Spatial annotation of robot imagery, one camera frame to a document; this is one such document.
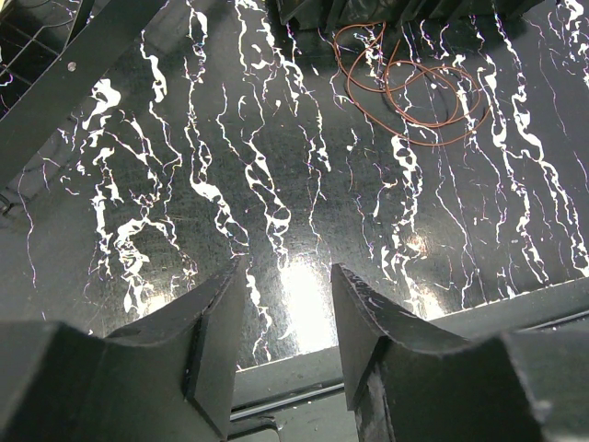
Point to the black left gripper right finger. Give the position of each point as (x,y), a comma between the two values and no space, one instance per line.
(513,370)

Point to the black wire dish rack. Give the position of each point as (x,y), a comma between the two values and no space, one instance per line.
(52,53)

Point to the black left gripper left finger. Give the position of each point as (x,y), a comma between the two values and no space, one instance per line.
(168,376)

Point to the black storage bin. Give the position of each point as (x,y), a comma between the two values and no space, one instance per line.
(404,11)
(311,14)

